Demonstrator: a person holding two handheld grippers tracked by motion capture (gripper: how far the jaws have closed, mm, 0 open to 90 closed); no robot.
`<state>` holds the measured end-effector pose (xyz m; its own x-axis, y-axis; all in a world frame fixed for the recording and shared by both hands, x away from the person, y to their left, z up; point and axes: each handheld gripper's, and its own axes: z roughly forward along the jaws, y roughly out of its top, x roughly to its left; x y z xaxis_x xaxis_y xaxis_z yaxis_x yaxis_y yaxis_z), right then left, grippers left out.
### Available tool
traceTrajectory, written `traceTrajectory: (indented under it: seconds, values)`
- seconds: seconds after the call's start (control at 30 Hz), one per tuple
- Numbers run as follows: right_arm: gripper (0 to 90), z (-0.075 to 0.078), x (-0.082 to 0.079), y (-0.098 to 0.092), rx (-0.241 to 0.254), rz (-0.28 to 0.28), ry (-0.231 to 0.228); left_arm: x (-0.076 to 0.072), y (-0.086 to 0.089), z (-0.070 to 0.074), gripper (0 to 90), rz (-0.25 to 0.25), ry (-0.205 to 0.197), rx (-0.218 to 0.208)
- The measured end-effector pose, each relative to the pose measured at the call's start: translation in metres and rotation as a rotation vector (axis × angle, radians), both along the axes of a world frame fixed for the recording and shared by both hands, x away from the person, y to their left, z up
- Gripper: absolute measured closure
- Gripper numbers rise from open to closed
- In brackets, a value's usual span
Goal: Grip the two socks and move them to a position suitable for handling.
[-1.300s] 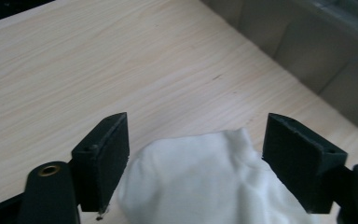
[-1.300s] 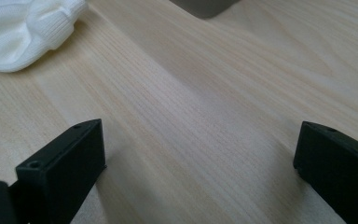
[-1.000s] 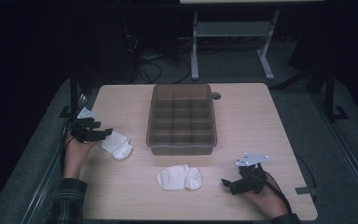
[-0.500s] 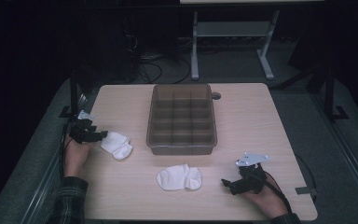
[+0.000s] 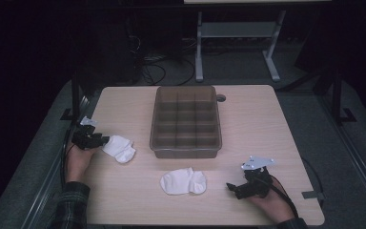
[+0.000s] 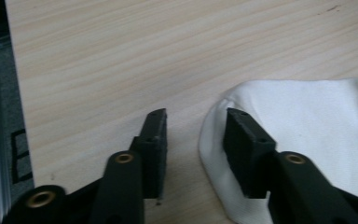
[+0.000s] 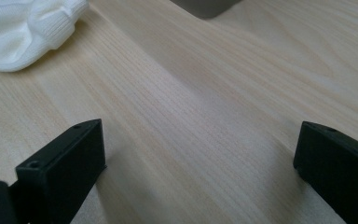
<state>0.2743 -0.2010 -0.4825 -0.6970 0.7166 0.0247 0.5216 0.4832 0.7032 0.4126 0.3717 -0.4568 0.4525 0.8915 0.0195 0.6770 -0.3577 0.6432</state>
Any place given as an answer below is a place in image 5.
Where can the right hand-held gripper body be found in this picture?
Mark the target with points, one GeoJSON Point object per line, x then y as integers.
{"type": "Point", "coordinates": [257, 162]}

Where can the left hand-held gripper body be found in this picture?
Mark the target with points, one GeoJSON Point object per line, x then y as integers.
{"type": "Point", "coordinates": [87, 138]}

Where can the white sock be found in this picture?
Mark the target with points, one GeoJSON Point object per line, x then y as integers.
{"type": "Point", "coordinates": [120, 149]}
{"type": "Point", "coordinates": [179, 181]}

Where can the brown divided storage box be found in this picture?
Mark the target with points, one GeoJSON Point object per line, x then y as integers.
{"type": "Point", "coordinates": [187, 114]}

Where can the person's left hand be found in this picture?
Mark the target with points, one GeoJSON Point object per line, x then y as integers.
{"type": "Point", "coordinates": [76, 162]}

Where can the person's right hand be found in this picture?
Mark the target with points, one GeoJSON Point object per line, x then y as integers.
{"type": "Point", "coordinates": [276, 205]}

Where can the black upright stand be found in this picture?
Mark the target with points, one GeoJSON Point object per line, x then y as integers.
{"type": "Point", "coordinates": [337, 95]}
{"type": "Point", "coordinates": [75, 95]}

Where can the grey table edge clip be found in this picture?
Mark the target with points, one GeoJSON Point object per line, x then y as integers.
{"type": "Point", "coordinates": [313, 194]}

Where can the grey metal stand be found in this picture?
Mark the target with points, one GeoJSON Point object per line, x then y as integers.
{"type": "Point", "coordinates": [235, 30]}

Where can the aluminium floor rail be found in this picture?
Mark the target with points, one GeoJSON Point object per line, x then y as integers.
{"type": "Point", "coordinates": [44, 181]}
{"type": "Point", "coordinates": [355, 159]}

